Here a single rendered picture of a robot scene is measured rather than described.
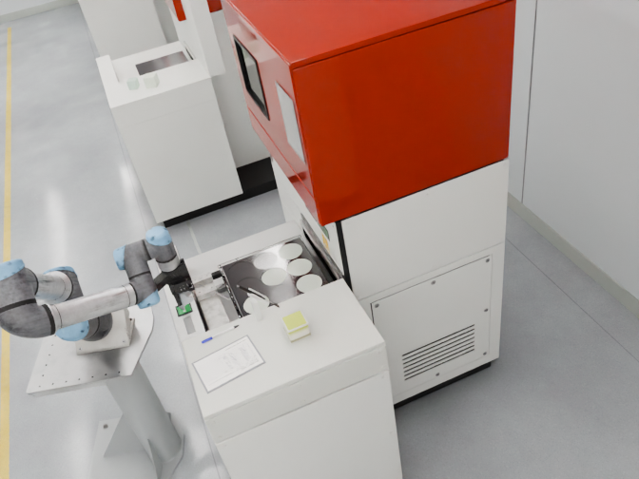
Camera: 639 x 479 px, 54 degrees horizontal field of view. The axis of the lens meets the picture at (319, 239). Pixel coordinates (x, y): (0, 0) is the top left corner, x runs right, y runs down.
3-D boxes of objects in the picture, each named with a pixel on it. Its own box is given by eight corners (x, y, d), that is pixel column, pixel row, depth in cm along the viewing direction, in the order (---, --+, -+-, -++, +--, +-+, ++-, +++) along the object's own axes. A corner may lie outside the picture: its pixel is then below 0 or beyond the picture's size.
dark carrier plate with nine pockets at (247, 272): (300, 238, 260) (299, 237, 260) (331, 288, 235) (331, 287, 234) (222, 267, 254) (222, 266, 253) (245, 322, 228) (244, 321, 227)
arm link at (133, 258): (121, 279, 201) (154, 268, 203) (109, 247, 202) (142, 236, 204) (125, 281, 209) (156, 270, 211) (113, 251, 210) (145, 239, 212)
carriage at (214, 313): (212, 280, 255) (210, 275, 253) (237, 340, 227) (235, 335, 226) (194, 287, 253) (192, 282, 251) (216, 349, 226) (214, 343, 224)
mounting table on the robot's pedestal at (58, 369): (40, 413, 236) (25, 392, 227) (66, 328, 270) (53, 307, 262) (156, 393, 235) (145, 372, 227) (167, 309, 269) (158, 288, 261)
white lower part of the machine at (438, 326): (417, 269, 364) (409, 151, 312) (499, 369, 303) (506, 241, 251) (306, 314, 350) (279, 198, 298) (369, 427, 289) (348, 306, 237)
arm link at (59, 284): (60, 314, 228) (-14, 317, 174) (47, 276, 230) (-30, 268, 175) (91, 302, 229) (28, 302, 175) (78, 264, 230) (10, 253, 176)
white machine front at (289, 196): (284, 196, 298) (267, 123, 273) (354, 302, 237) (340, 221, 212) (278, 198, 298) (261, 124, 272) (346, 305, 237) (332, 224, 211)
